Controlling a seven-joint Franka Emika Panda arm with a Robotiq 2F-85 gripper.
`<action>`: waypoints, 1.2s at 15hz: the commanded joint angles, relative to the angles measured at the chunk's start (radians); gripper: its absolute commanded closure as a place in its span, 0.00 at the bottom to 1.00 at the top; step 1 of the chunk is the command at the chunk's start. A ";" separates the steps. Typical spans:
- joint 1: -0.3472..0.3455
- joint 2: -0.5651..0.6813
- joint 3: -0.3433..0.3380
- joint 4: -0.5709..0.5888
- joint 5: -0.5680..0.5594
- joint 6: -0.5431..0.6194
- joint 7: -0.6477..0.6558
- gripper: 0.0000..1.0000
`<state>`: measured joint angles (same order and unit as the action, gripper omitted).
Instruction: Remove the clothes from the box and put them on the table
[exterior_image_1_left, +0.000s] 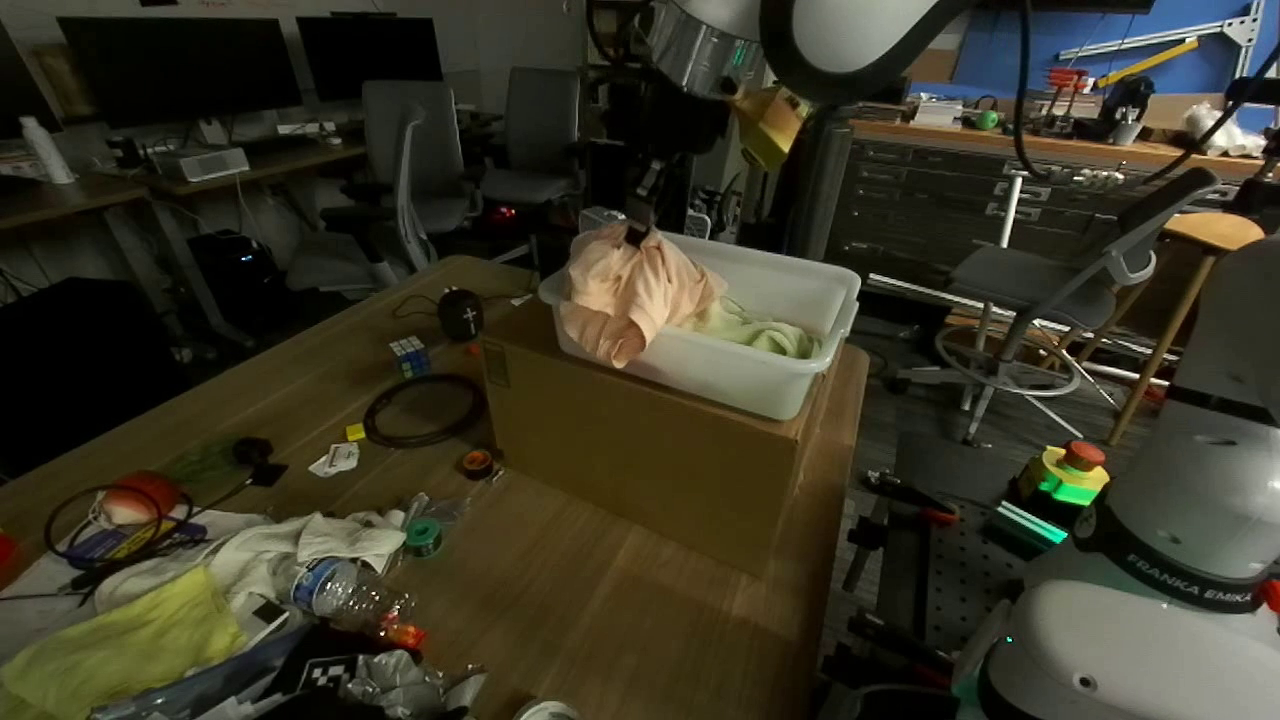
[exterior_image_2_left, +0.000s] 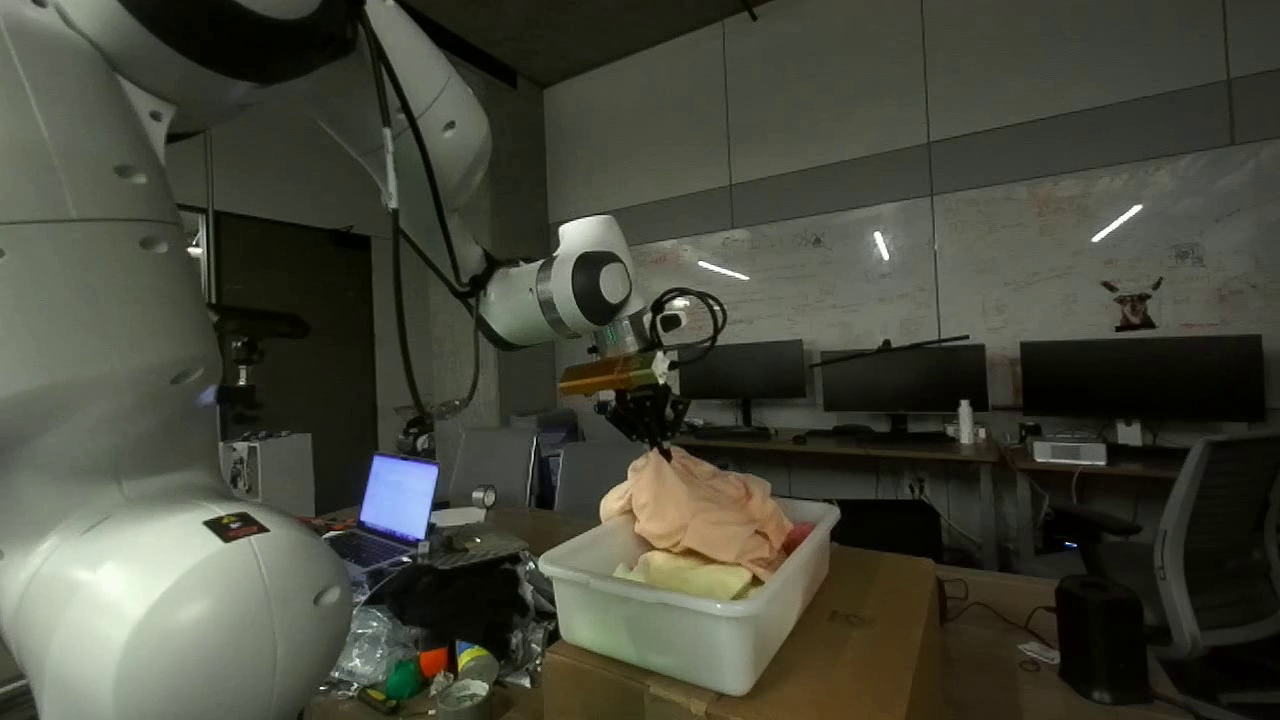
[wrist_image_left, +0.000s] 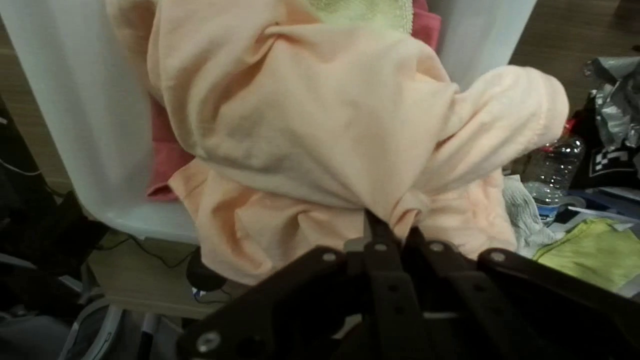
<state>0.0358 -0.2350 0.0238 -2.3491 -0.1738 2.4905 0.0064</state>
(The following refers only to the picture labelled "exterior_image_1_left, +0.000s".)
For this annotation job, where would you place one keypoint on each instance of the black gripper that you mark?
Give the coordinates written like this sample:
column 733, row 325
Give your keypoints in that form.
column 673, row 126

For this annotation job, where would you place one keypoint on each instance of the peach cloth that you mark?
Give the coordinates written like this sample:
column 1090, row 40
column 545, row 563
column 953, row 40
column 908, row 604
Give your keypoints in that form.
column 626, row 301

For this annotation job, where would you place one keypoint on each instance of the light green cloth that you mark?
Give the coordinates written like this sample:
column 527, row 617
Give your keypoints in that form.
column 754, row 329

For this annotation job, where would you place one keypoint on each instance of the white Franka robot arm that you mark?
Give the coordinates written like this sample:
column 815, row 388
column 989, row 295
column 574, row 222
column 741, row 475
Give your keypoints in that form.
column 1162, row 655

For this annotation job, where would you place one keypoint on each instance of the brown cardboard box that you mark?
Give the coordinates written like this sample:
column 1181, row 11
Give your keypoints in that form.
column 626, row 453

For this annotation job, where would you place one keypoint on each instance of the white plastic bin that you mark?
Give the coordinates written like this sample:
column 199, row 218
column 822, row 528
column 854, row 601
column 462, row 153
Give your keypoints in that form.
column 786, row 301

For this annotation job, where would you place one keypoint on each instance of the black ball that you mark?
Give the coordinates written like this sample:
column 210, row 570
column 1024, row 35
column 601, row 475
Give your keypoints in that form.
column 462, row 313

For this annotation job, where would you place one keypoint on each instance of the grey mesh office chair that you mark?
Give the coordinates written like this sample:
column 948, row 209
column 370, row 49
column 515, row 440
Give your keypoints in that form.
column 405, row 146

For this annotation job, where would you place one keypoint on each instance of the Rubik's cube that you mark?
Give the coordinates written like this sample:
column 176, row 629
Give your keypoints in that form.
column 410, row 354

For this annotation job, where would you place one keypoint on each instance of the black drawer cabinet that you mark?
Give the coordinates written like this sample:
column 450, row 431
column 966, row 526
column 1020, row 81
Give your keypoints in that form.
column 935, row 202

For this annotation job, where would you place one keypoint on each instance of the small orange black disc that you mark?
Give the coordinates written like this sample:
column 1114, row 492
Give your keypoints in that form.
column 479, row 461

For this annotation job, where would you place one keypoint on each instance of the small yellow cube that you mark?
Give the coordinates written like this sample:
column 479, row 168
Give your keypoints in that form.
column 354, row 433

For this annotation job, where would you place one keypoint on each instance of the white crumpled paper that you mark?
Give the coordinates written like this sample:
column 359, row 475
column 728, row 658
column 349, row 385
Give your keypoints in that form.
column 332, row 461

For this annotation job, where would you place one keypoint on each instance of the grey folding chair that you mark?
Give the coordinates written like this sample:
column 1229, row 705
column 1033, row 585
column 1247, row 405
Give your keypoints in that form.
column 1052, row 275

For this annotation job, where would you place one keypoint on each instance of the white flat device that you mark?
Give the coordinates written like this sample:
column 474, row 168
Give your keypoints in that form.
column 210, row 162

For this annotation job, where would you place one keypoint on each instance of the white cloth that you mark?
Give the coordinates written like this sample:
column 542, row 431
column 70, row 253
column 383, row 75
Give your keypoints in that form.
column 332, row 543

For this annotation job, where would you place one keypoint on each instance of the small black object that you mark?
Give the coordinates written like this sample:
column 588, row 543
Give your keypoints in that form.
column 252, row 456

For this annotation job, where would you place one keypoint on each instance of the wide black computer monitor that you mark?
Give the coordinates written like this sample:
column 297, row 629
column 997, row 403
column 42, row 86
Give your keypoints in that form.
column 183, row 66

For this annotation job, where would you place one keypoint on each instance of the clear plastic bottle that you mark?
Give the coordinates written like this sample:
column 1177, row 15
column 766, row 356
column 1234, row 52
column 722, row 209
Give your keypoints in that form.
column 332, row 593

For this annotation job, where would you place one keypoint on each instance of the green lit black device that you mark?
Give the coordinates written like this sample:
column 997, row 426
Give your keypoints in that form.
column 1028, row 526

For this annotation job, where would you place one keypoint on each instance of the red emergency stop button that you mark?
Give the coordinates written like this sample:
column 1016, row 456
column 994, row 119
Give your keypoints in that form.
column 1072, row 468

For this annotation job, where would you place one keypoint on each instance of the yellow black tool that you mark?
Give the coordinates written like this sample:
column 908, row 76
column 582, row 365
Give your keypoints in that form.
column 1147, row 60

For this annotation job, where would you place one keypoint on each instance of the clear crumpled plastic bag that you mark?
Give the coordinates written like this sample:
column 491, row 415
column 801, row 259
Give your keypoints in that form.
column 394, row 684

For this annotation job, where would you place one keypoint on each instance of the wooden stool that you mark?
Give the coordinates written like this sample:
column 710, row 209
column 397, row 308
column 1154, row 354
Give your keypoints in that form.
column 1205, row 235

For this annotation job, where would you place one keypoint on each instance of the long wooden desk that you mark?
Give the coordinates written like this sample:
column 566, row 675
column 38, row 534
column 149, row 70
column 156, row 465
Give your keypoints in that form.
column 82, row 202

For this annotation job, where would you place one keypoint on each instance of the red white round object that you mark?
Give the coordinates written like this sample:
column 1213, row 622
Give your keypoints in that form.
column 141, row 499

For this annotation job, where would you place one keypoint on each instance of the yellow green cloth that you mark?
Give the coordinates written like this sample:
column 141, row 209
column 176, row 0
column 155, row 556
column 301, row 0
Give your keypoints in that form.
column 123, row 655

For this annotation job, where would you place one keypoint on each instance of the yellow orange wrist camera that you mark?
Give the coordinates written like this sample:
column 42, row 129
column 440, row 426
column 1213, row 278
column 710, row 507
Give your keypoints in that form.
column 770, row 129

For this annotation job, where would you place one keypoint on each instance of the aluminium rail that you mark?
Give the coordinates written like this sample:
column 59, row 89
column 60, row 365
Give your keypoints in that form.
column 1173, row 35

